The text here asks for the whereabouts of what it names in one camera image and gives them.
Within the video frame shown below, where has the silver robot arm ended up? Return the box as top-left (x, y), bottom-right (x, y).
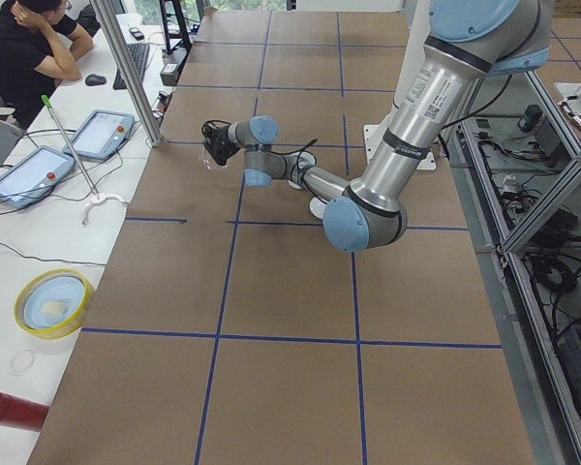
top-left (201, 1), bottom-right (555, 253)

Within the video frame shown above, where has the white cup lid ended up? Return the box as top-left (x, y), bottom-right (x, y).
top-left (309, 197), bottom-right (328, 220)

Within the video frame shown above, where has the aluminium side rail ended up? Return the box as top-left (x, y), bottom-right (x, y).
top-left (443, 73), bottom-right (581, 464)

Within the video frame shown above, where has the black keyboard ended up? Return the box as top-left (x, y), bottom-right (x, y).
top-left (112, 42), bottom-right (152, 91)

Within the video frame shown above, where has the white enamel cup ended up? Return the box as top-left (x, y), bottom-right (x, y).
top-left (288, 150), bottom-right (317, 190)

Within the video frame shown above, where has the black tripod stand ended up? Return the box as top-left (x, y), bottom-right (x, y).
top-left (158, 0), bottom-right (198, 57)

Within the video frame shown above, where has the near teach pendant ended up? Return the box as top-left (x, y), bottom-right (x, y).
top-left (0, 145), bottom-right (76, 209)

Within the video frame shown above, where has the teach pendant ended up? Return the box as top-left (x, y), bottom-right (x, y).
top-left (70, 109), bottom-right (135, 162)
top-left (0, 145), bottom-right (76, 209)

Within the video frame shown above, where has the far teach pendant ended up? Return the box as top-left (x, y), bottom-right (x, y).
top-left (70, 109), bottom-right (135, 162)

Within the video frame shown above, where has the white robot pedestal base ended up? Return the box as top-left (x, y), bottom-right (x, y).
top-left (362, 0), bottom-right (438, 171)

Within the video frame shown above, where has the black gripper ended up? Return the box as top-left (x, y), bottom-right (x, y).
top-left (208, 127), bottom-right (236, 166)

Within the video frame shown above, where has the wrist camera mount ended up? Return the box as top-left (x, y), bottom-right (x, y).
top-left (201, 120), bottom-right (229, 145)

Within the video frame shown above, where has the metal rod green tip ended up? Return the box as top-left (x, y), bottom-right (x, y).
top-left (41, 94), bottom-right (101, 201)

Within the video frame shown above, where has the black computer mouse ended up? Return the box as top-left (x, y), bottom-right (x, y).
top-left (84, 74), bottom-right (107, 86)

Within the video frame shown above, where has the aluminium frame post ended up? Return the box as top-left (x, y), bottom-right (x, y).
top-left (90, 0), bottom-right (163, 147)

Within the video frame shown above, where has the yellow tape roll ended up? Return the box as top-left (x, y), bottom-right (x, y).
top-left (14, 268), bottom-right (95, 340)

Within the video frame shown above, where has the clear rubber ring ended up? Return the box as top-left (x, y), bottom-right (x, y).
top-left (10, 349), bottom-right (38, 375)

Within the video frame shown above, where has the seated person black shirt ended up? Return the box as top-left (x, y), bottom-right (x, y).
top-left (0, 0), bottom-right (94, 129)

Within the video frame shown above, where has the red cylinder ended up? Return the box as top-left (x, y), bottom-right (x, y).
top-left (0, 391), bottom-right (49, 432)

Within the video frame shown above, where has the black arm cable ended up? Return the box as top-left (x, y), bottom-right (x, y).
top-left (270, 138), bottom-right (321, 188)

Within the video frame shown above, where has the white curved clip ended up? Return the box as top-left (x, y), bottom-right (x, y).
top-left (81, 193), bottom-right (128, 226)

